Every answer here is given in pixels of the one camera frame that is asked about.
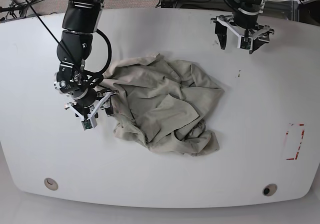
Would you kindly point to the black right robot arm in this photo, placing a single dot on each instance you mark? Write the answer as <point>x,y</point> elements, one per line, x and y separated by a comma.
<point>79,24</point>

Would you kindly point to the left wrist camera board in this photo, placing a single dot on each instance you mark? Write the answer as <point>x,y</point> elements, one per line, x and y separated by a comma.
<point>246,44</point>

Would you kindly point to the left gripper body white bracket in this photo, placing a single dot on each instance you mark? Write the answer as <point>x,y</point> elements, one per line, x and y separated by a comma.
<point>239,32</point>

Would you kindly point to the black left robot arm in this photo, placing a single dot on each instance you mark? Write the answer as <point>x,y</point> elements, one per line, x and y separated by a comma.
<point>243,22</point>

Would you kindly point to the right table grommet hole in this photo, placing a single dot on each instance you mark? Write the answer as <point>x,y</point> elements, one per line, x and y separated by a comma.
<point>269,190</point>

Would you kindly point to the table grommet hole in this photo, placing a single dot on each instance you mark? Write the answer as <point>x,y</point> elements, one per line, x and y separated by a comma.
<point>269,190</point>
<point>51,184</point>

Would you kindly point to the red tape rectangle marking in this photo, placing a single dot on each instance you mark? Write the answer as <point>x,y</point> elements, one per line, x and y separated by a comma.
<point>293,141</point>

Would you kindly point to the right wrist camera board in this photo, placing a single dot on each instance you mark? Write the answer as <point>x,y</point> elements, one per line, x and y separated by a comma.
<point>86,124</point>

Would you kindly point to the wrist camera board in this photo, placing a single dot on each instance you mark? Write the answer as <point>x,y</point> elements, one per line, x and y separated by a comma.
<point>86,124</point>
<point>246,44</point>

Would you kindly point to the left table grommet hole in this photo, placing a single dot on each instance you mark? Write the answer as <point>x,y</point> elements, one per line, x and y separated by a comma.
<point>51,184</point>

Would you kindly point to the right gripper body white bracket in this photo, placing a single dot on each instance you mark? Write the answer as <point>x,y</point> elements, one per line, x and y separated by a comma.
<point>87,108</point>

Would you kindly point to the beige T-shirt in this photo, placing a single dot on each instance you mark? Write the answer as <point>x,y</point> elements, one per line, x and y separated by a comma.
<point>163,104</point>

